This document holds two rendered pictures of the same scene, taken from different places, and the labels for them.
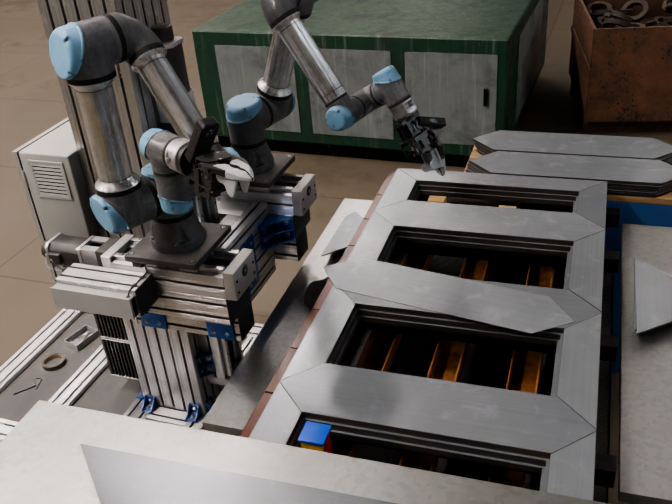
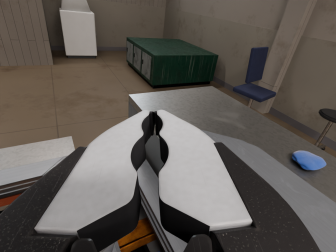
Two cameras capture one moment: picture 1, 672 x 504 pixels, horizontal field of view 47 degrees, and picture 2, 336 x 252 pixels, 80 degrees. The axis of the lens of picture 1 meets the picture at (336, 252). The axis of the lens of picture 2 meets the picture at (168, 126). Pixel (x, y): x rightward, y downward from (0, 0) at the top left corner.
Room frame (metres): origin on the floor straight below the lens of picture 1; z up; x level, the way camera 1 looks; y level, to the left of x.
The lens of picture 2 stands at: (1.49, 0.23, 1.52)
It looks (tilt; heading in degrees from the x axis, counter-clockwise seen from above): 32 degrees down; 217
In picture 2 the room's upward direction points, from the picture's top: 8 degrees clockwise
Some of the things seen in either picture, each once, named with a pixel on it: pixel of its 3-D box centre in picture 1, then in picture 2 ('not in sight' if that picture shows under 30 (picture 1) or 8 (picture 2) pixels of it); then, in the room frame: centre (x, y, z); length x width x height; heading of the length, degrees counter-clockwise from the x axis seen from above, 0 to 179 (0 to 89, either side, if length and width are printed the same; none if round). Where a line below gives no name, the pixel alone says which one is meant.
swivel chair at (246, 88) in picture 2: not in sight; (254, 87); (-1.64, -0.58, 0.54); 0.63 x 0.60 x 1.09; 61
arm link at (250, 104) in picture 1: (246, 118); not in sight; (2.37, 0.25, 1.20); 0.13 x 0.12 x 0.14; 145
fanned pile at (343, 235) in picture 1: (354, 233); not in sight; (2.44, -0.07, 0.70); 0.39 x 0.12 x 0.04; 160
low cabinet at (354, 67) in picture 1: (386, 55); not in sight; (5.45, -0.48, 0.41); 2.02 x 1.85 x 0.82; 67
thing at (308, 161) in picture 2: not in sight; (307, 159); (0.66, 0.29, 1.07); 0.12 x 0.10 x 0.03; 160
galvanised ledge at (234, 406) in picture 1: (316, 294); not in sight; (2.12, 0.08, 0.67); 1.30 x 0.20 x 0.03; 160
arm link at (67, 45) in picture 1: (106, 131); not in sight; (1.82, 0.54, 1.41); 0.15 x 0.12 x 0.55; 132
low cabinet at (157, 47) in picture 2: not in sight; (168, 60); (-2.26, -2.82, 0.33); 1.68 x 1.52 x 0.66; 68
